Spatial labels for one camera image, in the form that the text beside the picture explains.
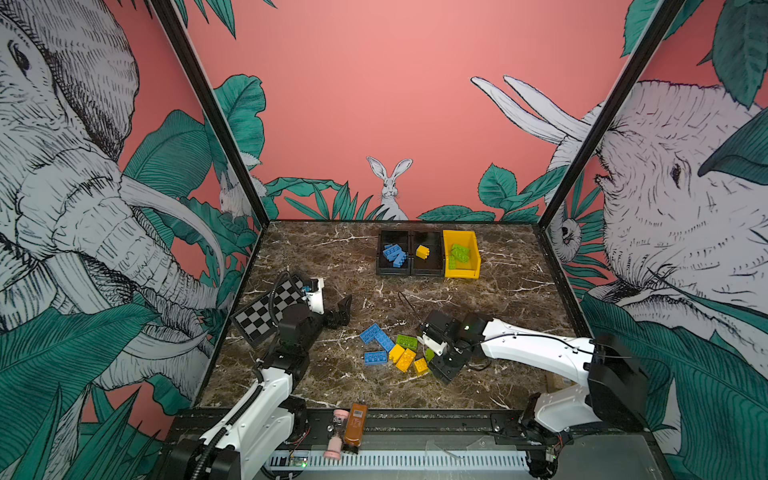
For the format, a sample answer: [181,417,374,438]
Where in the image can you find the blue lego brick front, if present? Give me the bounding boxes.
[363,351,389,366]

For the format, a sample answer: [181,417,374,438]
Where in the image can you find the blue lego brick diagonal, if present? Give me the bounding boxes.
[375,331,395,352]

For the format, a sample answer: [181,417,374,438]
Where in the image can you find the checkerboard calibration board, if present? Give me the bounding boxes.
[232,274,311,347]

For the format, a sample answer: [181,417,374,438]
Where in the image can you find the black bin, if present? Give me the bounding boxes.
[411,231,445,277]
[375,230,412,276]

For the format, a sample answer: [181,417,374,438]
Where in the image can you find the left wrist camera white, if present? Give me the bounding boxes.
[302,278,325,315]

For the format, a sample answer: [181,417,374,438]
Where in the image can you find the yellow lego brick long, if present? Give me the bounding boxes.
[395,349,416,373]

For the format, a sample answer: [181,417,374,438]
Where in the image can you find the yellow lego brick small left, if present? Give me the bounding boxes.
[389,344,405,363]

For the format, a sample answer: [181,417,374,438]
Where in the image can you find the white vent strip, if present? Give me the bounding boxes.
[265,450,529,472]

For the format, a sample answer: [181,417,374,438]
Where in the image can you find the brown bottle on rail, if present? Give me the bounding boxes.
[343,404,368,454]

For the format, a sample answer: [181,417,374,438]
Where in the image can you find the blue lego brick angled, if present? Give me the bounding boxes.
[360,324,381,344]

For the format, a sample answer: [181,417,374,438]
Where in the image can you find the yellow lego brick small front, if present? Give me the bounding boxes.
[412,358,429,376]

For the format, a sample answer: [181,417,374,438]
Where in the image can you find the yellow lego brick small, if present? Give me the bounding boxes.
[412,358,429,376]
[389,344,405,363]

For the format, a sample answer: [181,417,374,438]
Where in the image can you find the pink bottle on rail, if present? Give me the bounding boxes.
[323,409,350,461]

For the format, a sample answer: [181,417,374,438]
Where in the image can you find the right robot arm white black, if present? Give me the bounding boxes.
[418,310,649,445]

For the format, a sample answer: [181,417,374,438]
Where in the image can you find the blue lego brick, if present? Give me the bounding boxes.
[382,244,403,262]
[363,351,389,366]
[392,251,408,268]

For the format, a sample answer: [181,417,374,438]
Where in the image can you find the black front rail frame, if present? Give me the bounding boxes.
[155,407,673,480]

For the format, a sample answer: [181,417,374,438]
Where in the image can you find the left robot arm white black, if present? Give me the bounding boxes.
[155,295,353,479]

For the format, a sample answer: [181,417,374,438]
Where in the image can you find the yellow storage bin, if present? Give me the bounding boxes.
[442,230,481,279]

